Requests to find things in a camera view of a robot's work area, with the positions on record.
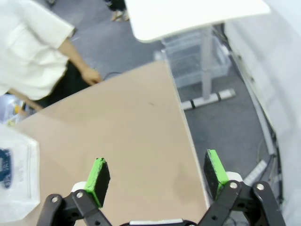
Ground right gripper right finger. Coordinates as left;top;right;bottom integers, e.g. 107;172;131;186
199;149;286;226

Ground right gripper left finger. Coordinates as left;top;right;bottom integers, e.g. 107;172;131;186
43;157;113;226

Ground clear plastic shopping bag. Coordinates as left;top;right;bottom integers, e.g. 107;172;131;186
0;123;40;223

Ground person's left forearm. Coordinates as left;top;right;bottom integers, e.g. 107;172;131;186
57;37;91;73

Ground clear box with small items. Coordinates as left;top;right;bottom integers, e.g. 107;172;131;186
0;94;27;123

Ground person's left hand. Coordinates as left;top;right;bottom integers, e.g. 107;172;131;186
81;67;102;86

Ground grey power strip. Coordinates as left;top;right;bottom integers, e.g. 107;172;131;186
244;159;268;188

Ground person's black trousers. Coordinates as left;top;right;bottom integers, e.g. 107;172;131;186
34;58;95;109

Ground brown wooden bar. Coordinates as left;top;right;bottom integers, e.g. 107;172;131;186
8;88;45;111

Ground clear plastic storage bin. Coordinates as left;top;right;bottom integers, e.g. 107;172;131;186
154;30;232;89

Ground white desk top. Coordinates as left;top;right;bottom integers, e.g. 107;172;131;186
124;0;271;43

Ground bystander's feet with sandals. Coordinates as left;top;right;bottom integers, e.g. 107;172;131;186
107;0;130;22

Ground white cable duct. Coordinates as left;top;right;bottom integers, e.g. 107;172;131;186
231;47;276;156

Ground grey desk leg frame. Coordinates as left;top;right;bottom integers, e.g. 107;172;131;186
182;23;237;111

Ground black floor cable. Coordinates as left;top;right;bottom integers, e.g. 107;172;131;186
103;71;124;80

